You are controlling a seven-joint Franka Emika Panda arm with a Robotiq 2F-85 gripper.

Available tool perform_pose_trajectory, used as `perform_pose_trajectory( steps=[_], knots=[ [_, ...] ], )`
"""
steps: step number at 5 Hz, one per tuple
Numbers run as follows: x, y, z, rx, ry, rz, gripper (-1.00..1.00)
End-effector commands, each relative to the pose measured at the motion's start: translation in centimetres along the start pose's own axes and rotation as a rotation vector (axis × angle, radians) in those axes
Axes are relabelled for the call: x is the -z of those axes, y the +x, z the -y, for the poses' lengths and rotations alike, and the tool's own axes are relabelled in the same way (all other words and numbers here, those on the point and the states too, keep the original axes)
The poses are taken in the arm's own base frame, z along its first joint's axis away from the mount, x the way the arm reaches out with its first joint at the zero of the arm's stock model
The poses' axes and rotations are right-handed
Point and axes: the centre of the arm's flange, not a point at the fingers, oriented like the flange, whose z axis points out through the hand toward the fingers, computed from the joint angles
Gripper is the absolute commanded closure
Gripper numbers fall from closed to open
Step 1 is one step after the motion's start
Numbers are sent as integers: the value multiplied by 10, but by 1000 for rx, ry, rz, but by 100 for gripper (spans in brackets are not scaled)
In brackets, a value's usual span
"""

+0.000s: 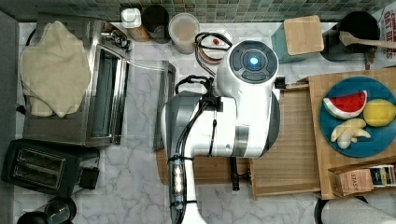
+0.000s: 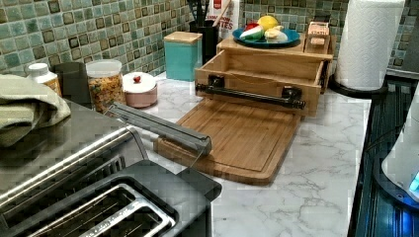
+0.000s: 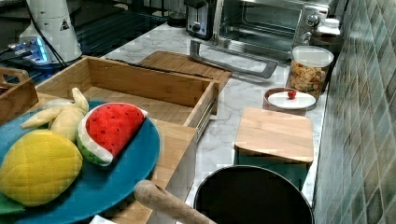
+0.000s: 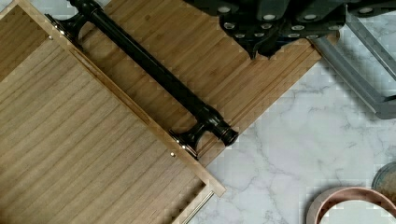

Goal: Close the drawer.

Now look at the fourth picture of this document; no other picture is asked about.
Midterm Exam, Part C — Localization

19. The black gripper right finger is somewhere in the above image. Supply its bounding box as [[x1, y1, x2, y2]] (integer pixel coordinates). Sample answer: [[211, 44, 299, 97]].
[[260, 0, 395, 57]]

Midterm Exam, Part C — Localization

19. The glass lid with brown contents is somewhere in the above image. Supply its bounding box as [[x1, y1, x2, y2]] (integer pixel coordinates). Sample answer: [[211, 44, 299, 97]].
[[372, 161, 396, 203]]

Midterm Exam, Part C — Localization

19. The copper rimmed round bowl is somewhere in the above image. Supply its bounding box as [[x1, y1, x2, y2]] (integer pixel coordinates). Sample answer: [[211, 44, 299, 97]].
[[304, 187, 395, 224]]

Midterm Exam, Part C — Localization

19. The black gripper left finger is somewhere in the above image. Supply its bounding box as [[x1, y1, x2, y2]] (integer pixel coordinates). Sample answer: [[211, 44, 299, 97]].
[[186, 0, 289, 60]]

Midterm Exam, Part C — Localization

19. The black drawer handle bar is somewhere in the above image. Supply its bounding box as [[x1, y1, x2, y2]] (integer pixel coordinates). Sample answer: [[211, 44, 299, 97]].
[[47, 0, 239, 158]]

